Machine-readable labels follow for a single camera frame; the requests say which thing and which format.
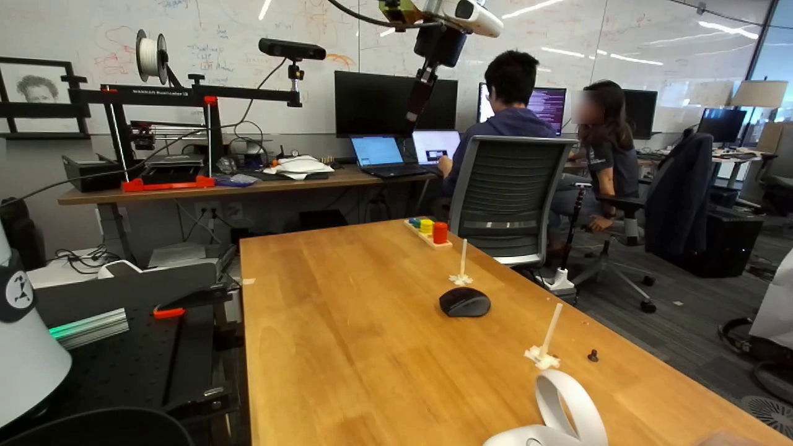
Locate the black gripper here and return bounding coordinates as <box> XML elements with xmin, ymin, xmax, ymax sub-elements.
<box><xmin>404</xmin><ymin>23</ymin><xmax>470</xmax><ymax>126</ymax></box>

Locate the black computer mouse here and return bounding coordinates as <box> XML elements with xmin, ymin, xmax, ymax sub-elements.
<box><xmin>436</xmin><ymin>286</ymin><xmax>493</xmax><ymax>321</ymax></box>

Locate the open laptop white screen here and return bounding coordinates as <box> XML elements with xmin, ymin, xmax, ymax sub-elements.
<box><xmin>408</xmin><ymin>126</ymin><xmax>462</xmax><ymax>172</ymax></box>

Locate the large black monitor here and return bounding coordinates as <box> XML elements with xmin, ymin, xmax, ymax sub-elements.
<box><xmin>332</xmin><ymin>69</ymin><xmax>460</xmax><ymax>140</ymax></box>

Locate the open laptop blue screen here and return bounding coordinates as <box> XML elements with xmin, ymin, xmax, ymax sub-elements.
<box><xmin>349</xmin><ymin>135</ymin><xmax>416</xmax><ymax>181</ymax></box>

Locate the seated person in purple shirt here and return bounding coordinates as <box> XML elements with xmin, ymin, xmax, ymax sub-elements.
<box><xmin>436</xmin><ymin>47</ymin><xmax>560</xmax><ymax>181</ymax></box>

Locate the monitor with purple screen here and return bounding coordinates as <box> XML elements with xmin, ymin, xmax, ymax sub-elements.
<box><xmin>476</xmin><ymin>82</ymin><xmax>570</xmax><ymax>135</ymax></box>

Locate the coloured block toy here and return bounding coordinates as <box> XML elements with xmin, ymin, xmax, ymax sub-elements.
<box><xmin>400</xmin><ymin>217</ymin><xmax>454</xmax><ymax>250</ymax></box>

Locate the grey mesh office chair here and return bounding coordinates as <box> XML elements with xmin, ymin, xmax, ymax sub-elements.
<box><xmin>445</xmin><ymin>135</ymin><xmax>580</xmax><ymax>267</ymax></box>

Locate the stack of white papers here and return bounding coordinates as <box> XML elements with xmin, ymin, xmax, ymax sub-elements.
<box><xmin>259</xmin><ymin>155</ymin><xmax>336</xmax><ymax>184</ymax></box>

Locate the white stick stand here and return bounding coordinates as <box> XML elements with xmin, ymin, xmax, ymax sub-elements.
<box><xmin>522</xmin><ymin>301</ymin><xmax>568</xmax><ymax>373</ymax></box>
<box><xmin>449</xmin><ymin>236</ymin><xmax>476</xmax><ymax>291</ymax></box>

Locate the seated person with long hair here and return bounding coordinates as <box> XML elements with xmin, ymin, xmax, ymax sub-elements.
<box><xmin>546</xmin><ymin>79</ymin><xmax>641</xmax><ymax>239</ymax></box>

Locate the long wooden desk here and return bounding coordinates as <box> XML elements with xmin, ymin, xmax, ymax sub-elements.
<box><xmin>56</xmin><ymin>165</ymin><xmax>444</xmax><ymax>209</ymax></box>

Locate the black desktop monitor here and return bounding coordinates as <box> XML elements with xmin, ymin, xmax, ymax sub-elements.
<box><xmin>696</xmin><ymin>108</ymin><xmax>751</xmax><ymax>147</ymax></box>
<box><xmin>622</xmin><ymin>86</ymin><xmax>660</xmax><ymax>141</ymax></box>

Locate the white filament spool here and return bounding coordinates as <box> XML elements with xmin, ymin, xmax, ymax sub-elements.
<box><xmin>133</xmin><ymin>28</ymin><xmax>174</xmax><ymax>85</ymax></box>

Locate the black chair with jacket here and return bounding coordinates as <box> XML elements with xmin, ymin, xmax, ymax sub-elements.
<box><xmin>568</xmin><ymin>132</ymin><xmax>715</xmax><ymax>317</ymax></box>

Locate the black computer tower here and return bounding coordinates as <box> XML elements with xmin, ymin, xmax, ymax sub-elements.
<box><xmin>688</xmin><ymin>205</ymin><xmax>766</xmax><ymax>280</ymax></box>

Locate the beige lampshade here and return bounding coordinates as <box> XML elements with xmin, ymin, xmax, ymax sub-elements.
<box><xmin>731</xmin><ymin>78</ymin><xmax>791</xmax><ymax>111</ymax></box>

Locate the white VR controller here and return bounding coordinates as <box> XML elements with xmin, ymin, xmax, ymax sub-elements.
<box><xmin>481</xmin><ymin>368</ymin><xmax>611</xmax><ymax>446</ymax></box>

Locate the black framed picture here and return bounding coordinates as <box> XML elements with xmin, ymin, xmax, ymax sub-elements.
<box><xmin>0</xmin><ymin>54</ymin><xmax>79</xmax><ymax>141</ymax></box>

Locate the pale green bar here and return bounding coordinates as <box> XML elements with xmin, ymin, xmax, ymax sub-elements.
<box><xmin>47</xmin><ymin>305</ymin><xmax>130</xmax><ymax>352</ymax></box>

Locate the white cone-shaped housing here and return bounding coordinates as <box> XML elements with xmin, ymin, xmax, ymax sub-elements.
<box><xmin>0</xmin><ymin>220</ymin><xmax>74</xmax><ymax>431</ymax></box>

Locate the black camera on boom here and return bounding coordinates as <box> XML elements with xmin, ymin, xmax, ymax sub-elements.
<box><xmin>255</xmin><ymin>34</ymin><xmax>328</xmax><ymax>64</ymax></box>

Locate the black and orange printer frame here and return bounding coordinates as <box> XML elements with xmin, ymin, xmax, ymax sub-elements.
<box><xmin>58</xmin><ymin>73</ymin><xmax>305</xmax><ymax>196</ymax></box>

